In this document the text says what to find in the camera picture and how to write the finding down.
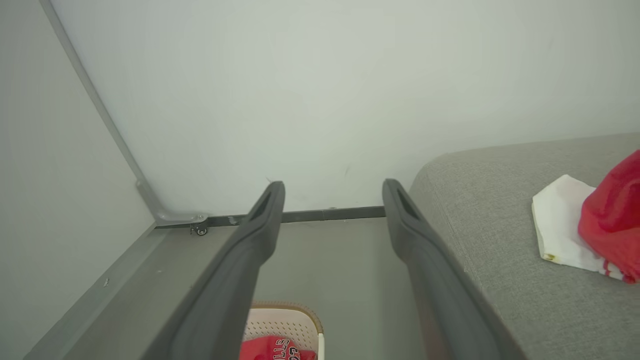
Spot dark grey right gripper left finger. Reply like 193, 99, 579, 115
142, 180, 286, 360

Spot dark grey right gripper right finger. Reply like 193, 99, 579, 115
382, 178, 527, 360

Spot red printed jersey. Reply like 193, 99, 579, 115
239, 335, 317, 360

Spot red and white garment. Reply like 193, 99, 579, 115
578, 149, 640, 284

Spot grey fabric sofa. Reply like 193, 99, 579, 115
409, 132, 640, 360

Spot cream perforated laundry basket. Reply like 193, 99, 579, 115
242, 300, 326, 360

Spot black baseboard strip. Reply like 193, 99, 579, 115
155, 205, 387, 230

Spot grey wall skirting strip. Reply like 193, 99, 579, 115
22, 222, 168, 360

